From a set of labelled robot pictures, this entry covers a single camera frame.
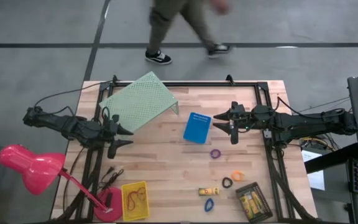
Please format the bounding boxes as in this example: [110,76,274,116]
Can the blue plastic basket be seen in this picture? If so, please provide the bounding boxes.
[183,111,213,145]

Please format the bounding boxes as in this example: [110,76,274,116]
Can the brown cable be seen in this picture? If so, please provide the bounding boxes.
[61,146,86,215]

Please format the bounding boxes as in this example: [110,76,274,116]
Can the orange coil keychain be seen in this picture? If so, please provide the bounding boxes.
[231,170,245,183]

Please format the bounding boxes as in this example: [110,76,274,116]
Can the yellow snack bag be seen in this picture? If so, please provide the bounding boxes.
[247,194,257,215]

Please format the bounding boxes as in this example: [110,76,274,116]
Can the black lamp cord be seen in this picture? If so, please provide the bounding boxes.
[99,166,125,191]

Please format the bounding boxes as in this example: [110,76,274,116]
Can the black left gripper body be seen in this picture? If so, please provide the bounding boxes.
[101,114,120,159]

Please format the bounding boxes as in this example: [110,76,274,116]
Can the black aluminium table frame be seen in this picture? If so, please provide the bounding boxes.
[53,74,319,224]

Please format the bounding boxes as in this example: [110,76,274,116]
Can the black plastic basket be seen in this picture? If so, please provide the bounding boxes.
[235,182,273,223]

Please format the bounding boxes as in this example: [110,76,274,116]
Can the white paper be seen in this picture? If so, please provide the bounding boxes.
[301,149,326,191]

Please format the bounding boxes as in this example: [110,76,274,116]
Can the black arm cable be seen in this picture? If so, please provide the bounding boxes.
[34,79,117,108]

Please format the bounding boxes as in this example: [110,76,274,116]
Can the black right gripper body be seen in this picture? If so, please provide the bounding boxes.
[230,101,256,145]

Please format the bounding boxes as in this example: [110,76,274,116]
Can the yellow plastic basket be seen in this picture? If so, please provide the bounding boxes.
[121,180,150,222]

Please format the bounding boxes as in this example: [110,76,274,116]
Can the black desk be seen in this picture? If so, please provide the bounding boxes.
[305,142,358,224]

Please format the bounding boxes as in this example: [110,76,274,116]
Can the pink desk lamp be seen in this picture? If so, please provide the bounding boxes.
[0,143,126,223]

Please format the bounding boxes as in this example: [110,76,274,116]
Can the red rubber band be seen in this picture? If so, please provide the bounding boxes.
[135,186,147,202]
[126,191,138,212]

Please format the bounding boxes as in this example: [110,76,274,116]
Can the person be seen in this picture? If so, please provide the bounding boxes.
[144,0,233,66]

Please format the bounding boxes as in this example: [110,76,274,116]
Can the green perforated metal shelf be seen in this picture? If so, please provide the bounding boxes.
[98,70,180,139]

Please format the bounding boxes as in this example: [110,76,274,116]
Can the yellow cable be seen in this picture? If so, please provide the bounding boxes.
[301,136,328,149]

